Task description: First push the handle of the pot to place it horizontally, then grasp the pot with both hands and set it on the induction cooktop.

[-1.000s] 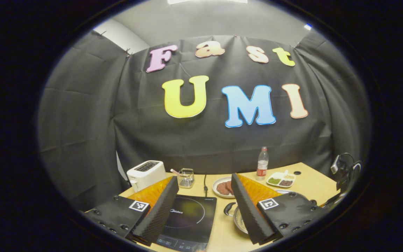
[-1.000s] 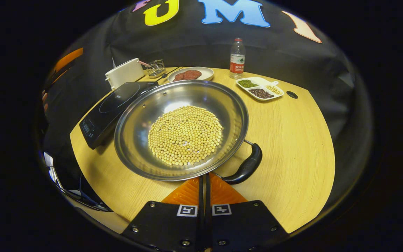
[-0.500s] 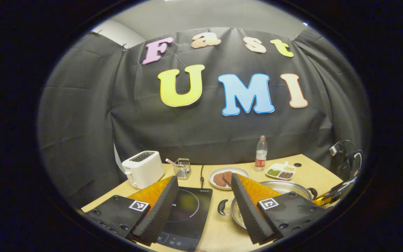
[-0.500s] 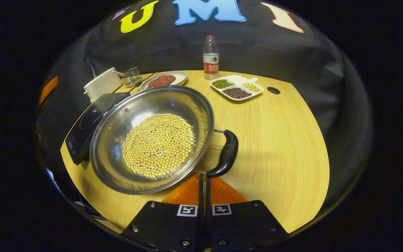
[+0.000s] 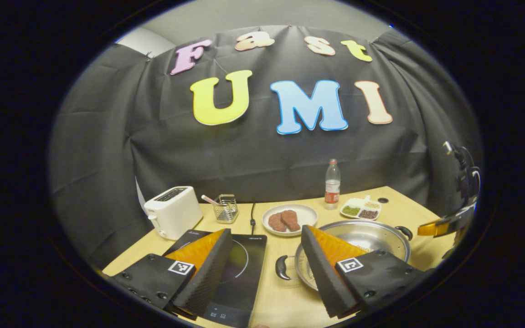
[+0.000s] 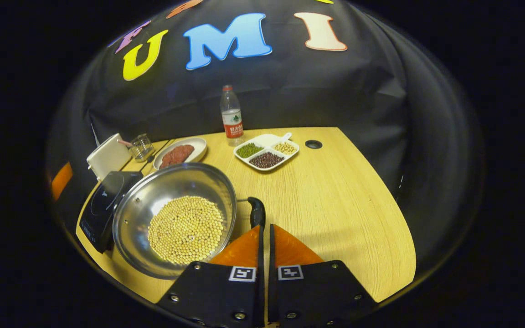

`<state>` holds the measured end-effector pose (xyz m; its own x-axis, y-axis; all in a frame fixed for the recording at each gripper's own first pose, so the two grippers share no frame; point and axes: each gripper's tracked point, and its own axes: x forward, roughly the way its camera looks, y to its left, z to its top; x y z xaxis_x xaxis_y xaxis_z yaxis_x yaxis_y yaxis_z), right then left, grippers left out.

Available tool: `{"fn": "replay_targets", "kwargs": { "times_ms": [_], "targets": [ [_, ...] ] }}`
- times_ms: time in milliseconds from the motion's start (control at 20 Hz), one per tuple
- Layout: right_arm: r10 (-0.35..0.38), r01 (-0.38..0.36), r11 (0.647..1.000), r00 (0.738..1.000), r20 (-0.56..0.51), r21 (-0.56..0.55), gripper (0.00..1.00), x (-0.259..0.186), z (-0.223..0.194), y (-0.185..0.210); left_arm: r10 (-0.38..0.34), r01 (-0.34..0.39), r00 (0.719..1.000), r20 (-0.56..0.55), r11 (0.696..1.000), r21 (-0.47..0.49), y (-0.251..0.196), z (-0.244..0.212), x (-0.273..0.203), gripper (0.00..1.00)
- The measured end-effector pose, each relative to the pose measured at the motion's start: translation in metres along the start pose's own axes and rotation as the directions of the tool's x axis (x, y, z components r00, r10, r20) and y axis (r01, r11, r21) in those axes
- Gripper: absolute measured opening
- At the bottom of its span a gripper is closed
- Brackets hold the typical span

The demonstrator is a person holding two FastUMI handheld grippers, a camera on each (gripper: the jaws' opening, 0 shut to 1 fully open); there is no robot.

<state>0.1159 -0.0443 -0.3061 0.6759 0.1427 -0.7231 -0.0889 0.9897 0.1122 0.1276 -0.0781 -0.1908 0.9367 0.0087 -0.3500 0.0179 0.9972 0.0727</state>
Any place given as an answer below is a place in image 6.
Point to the heap of soybeans in pot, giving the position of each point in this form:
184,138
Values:
185,230

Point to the pink straw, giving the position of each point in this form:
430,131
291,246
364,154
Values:
125,143

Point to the clear plastic water bottle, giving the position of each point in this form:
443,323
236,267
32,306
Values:
232,118

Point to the white round plate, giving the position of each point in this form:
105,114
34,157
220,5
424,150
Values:
198,146

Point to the green mung beans portion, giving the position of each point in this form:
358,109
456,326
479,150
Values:
249,150

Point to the white toaster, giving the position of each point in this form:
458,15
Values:
107,157

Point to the black induction cooktop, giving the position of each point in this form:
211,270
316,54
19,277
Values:
103,205

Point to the small yellow soybeans portion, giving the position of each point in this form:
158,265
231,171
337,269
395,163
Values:
285,147

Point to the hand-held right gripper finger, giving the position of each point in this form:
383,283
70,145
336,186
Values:
271,255
261,255

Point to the black backdrop cloth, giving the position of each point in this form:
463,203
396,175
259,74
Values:
335,91

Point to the dark red beans portion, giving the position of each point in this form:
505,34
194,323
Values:
267,160

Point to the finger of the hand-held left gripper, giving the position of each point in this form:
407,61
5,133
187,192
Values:
62,181

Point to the brown meat patty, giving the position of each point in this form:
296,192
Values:
185,151
169,160

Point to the white divided dish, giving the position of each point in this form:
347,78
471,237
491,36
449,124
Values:
267,139

